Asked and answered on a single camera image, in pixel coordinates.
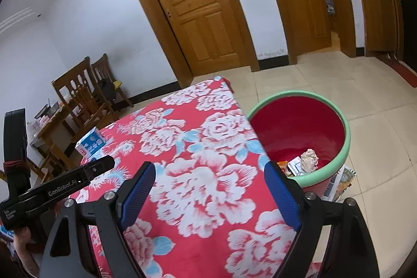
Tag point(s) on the red doormat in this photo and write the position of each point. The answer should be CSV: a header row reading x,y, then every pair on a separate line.
x,y
405,72

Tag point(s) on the small white box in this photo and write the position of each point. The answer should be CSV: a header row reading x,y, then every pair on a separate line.
x,y
295,166

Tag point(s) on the person's left hand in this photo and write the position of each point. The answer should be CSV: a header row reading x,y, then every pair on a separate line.
x,y
24,248

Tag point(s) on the red bin with green rim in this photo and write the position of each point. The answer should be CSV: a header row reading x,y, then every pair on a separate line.
x,y
293,125

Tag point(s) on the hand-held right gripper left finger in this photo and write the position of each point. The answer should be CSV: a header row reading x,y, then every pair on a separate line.
x,y
135,199

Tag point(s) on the red floral tablecloth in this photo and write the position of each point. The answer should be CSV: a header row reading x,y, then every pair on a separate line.
x,y
202,173

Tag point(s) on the small wooden chair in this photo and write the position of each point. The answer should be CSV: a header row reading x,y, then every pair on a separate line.
x,y
102,66

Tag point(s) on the closed wooden door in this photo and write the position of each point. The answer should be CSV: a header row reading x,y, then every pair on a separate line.
x,y
192,4

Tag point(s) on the cream foil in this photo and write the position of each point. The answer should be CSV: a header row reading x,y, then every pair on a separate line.
x,y
309,160

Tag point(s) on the open wooden door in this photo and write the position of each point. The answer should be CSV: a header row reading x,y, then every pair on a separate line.
x,y
303,4

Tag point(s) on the low wooden cabinet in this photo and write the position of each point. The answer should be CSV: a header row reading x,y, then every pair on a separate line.
x,y
378,24

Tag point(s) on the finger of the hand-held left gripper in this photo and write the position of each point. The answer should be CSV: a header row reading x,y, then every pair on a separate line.
x,y
99,167

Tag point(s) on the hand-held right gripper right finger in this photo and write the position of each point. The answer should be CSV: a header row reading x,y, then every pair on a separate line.
x,y
283,196

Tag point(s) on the wooden side table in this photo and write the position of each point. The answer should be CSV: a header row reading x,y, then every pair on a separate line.
x,y
52,131

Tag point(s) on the blue and white milk carton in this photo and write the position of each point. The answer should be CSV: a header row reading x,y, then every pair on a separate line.
x,y
93,143

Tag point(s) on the large wooden chair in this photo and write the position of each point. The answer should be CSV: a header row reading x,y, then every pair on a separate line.
x,y
81,95

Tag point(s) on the colourful glossy magazine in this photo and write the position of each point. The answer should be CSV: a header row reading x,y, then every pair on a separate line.
x,y
347,182

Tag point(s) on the yellow seat cushion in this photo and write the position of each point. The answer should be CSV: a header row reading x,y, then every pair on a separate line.
x,y
117,84

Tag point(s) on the black bag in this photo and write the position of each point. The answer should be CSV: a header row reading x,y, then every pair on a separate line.
x,y
107,89

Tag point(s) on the orange cloth wrapper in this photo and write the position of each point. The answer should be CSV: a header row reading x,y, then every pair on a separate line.
x,y
282,167

